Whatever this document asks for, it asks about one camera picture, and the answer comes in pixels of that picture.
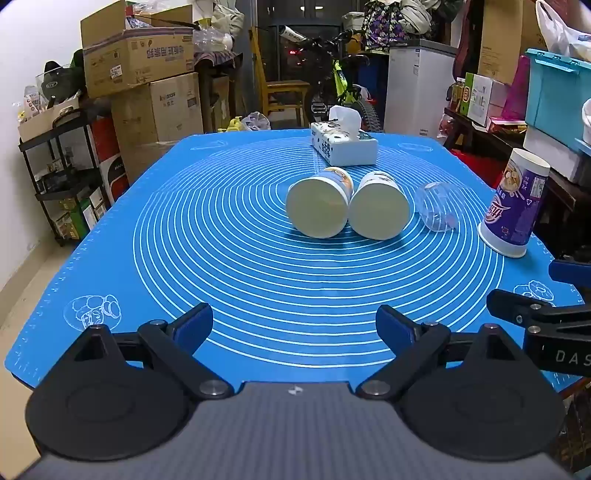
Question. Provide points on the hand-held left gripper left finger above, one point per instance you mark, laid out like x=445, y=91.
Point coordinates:
x=196, y=321

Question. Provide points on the red and white box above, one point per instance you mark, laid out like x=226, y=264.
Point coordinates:
x=114, y=175

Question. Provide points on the large closed cardboard box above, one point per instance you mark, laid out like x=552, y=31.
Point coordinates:
x=161, y=110

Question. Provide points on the black bicycle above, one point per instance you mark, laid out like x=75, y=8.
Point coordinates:
x=332, y=92

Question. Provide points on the white paper cup orange print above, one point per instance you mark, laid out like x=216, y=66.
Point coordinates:
x=316, y=207

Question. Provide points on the purple paper cup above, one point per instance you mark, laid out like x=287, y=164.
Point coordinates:
x=512, y=207

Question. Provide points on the green and white carton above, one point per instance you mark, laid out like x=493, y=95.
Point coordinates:
x=480, y=99

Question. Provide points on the white storage box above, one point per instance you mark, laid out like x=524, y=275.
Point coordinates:
x=554, y=154

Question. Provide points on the white paper cup green print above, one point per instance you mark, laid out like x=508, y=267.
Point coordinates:
x=378, y=210

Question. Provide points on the pink bag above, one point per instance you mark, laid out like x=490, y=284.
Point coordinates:
x=517, y=92

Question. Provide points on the open cardboard box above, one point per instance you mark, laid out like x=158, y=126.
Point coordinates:
x=138, y=55

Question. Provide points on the black helmet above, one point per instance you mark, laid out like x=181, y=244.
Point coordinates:
x=57, y=83

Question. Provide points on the tall brown cardboard box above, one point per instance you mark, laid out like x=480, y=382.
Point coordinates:
x=501, y=37

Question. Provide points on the blue silicone baking mat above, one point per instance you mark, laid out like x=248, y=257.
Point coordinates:
x=277, y=286

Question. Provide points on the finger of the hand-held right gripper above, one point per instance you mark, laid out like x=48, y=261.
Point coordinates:
x=512, y=307
x=572, y=271

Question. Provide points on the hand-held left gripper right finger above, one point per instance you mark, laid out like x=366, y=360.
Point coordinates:
x=392, y=323

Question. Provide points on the crumpled clear plastic bag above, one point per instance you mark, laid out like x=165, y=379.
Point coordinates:
x=256, y=121

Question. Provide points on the purple floral cloth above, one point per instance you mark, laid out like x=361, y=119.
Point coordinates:
x=381, y=23

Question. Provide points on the clear plastic cup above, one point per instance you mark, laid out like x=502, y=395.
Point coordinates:
x=436, y=207

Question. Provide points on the yellow toy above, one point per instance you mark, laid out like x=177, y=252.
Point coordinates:
x=232, y=124

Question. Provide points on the white chest freezer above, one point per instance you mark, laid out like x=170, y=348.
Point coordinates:
x=415, y=92

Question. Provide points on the wooden chair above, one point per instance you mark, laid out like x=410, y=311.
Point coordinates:
x=284, y=90

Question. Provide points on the black metal shelf rack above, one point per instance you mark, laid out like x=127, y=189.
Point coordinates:
x=51, y=194

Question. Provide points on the teal plastic storage bin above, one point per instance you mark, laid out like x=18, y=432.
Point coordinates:
x=554, y=92

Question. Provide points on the amber drink bottle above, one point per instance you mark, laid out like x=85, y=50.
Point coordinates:
x=457, y=94

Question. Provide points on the white tissue box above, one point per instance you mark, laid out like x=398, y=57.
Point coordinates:
x=344, y=147

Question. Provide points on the white plastic bag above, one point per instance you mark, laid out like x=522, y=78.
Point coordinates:
x=561, y=32

